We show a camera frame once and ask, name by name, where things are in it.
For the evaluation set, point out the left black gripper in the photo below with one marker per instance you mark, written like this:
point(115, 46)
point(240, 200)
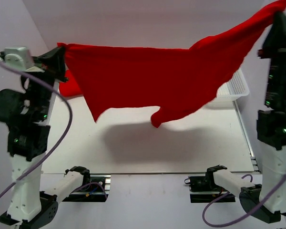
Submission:
point(55, 63)

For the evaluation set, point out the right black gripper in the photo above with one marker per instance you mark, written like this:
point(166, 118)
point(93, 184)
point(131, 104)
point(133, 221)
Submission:
point(278, 51)

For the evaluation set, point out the red t-shirt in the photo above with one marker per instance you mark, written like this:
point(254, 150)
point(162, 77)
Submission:
point(178, 81)
point(73, 86)

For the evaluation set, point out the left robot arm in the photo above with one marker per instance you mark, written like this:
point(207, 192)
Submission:
point(25, 114)

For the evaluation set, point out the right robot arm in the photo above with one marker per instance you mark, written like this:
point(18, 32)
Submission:
point(265, 201)

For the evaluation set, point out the folded red t-shirt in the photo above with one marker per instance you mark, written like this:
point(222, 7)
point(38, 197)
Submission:
point(73, 86)

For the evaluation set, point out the white plastic basket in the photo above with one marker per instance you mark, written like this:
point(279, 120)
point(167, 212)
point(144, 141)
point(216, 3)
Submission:
point(229, 92)

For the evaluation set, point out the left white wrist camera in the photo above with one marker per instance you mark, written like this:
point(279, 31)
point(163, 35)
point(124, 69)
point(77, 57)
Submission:
point(18, 58)

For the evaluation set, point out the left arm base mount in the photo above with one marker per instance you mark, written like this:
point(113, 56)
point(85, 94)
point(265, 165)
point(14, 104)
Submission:
point(98, 191)

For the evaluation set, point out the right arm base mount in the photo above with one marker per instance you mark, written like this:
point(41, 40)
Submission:
point(201, 192)

